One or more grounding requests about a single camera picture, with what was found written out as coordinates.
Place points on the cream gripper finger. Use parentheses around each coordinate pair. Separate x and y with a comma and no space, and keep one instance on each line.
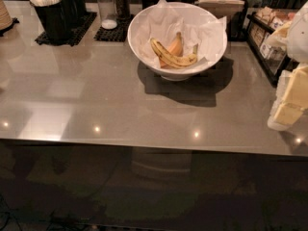
(291,98)

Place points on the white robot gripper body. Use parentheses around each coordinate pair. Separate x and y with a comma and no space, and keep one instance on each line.
(298,38)

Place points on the spotted yellow banana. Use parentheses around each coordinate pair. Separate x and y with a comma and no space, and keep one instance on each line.
(172,60)

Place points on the white ceramic bowl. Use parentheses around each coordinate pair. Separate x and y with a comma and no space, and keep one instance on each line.
(145,29)

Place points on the black condiment packet rack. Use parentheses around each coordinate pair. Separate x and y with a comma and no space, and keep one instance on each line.
(273,60)

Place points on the white paper liner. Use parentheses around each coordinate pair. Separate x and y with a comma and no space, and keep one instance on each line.
(166,23)

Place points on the black rubber mat centre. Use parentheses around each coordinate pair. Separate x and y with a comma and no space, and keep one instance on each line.
(118,34)

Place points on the glass pepper shaker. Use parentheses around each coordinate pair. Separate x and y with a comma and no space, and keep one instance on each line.
(122,9)

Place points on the glass salt shaker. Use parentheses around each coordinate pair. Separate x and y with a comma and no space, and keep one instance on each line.
(107,14)

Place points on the black cutlery holder rear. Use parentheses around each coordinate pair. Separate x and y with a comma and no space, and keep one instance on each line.
(74,11)

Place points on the black cutlery holder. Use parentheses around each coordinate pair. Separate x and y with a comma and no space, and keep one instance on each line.
(74,11)
(51,16)

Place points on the black cutlery holder front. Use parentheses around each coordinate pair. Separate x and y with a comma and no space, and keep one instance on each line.
(51,16)

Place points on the stack of brown cups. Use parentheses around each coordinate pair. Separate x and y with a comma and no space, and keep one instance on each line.
(5,18)

